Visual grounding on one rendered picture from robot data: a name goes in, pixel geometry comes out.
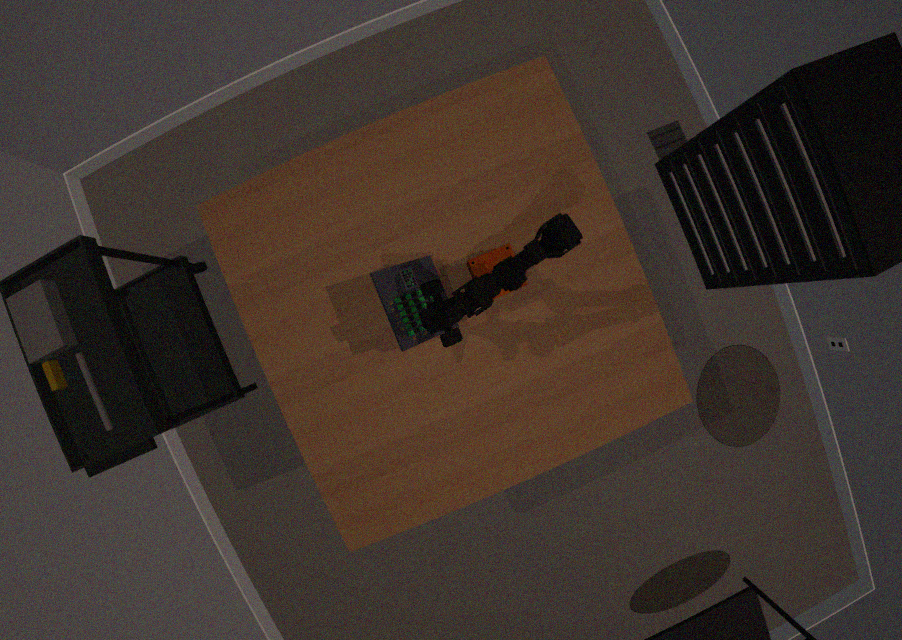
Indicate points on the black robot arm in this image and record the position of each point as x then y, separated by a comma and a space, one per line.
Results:
560, 233

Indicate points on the dark grey switch panel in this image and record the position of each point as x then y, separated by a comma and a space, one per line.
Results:
398, 288

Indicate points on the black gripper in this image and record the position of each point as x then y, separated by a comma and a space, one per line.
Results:
434, 288

